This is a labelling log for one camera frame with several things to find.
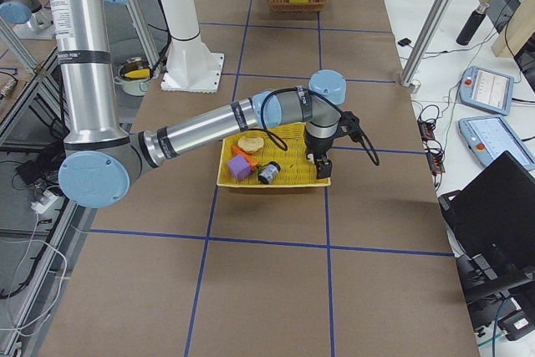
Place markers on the toy croissant bread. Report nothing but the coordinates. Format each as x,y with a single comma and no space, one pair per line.
250,144

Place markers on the yellow woven basket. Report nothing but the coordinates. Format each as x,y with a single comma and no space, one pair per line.
297,170

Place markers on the orange toy carrot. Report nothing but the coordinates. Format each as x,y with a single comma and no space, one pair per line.
252,161

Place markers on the black water bottle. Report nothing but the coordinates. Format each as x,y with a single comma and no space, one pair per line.
472,24

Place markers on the teach pendant near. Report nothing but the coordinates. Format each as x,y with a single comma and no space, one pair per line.
489,136

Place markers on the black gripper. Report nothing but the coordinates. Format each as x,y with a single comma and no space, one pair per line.
317,148

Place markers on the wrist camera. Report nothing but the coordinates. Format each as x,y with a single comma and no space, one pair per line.
348,125

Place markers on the black laptop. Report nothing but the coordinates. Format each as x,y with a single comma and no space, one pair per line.
495,211

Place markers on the white enamel pot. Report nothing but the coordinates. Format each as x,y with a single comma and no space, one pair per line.
134,76

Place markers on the teach pendant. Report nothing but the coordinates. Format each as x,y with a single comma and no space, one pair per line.
489,136
486,90

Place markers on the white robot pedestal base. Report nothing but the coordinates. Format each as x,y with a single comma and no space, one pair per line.
190,66

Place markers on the aluminium frame post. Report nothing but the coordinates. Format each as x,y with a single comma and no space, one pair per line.
431,24

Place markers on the teach pendant far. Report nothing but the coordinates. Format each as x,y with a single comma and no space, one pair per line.
486,90

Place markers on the purple foam block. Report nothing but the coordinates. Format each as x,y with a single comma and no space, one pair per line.
239,167

